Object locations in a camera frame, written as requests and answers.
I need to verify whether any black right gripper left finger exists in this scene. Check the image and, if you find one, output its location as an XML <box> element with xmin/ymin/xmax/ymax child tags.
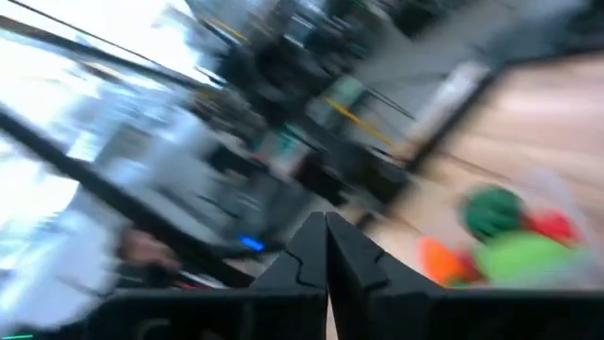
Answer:
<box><xmin>248</xmin><ymin>211</ymin><xmax>330</xmax><ymax>291</ymax></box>

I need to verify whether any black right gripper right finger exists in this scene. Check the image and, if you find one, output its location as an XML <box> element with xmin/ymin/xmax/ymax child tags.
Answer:
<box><xmin>326</xmin><ymin>211</ymin><xmax>445</xmax><ymax>291</ymax></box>

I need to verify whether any orange toy produce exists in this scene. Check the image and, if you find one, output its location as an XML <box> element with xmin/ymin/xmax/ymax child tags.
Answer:
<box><xmin>416</xmin><ymin>236</ymin><xmax>467</xmax><ymax>288</ymax></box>

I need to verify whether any red toy pepper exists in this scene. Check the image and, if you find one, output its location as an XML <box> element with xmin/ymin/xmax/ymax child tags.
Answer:
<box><xmin>454</xmin><ymin>248</ymin><xmax>483</xmax><ymax>285</ymax></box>

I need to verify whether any dark green toy watermelon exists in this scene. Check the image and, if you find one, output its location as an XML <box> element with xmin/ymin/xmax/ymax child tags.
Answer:
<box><xmin>459</xmin><ymin>183</ymin><xmax>526</xmax><ymax>243</ymax></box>

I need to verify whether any light green toy cabbage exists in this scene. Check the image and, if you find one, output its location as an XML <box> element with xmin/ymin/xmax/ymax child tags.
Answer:
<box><xmin>473</xmin><ymin>229</ymin><xmax>596</xmax><ymax>290</ymax></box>

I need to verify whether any red toy tomato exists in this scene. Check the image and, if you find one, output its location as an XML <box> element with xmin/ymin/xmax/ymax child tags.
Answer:
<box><xmin>525</xmin><ymin>209</ymin><xmax>585</xmax><ymax>247</ymax></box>

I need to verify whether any clear plastic tupperware container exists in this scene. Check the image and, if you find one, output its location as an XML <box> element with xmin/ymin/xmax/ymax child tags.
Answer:
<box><xmin>413</xmin><ymin>168</ymin><xmax>604</xmax><ymax>290</ymax></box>

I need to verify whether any black computer tower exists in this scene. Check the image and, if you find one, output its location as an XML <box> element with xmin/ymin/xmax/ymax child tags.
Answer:
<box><xmin>188</xmin><ymin>155</ymin><xmax>322</xmax><ymax>266</ymax></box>

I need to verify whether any yellow pencil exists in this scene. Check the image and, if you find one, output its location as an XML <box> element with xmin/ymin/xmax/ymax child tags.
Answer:
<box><xmin>324</xmin><ymin>95</ymin><xmax>394</xmax><ymax>146</ymax></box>

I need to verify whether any person's hand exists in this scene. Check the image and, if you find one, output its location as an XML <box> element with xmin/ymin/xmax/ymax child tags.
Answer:
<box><xmin>116</xmin><ymin>228</ymin><xmax>181</xmax><ymax>274</ymax></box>

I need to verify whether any person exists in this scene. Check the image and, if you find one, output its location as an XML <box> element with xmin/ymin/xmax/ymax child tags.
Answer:
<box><xmin>0</xmin><ymin>202</ymin><xmax>122</xmax><ymax>332</ymax></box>

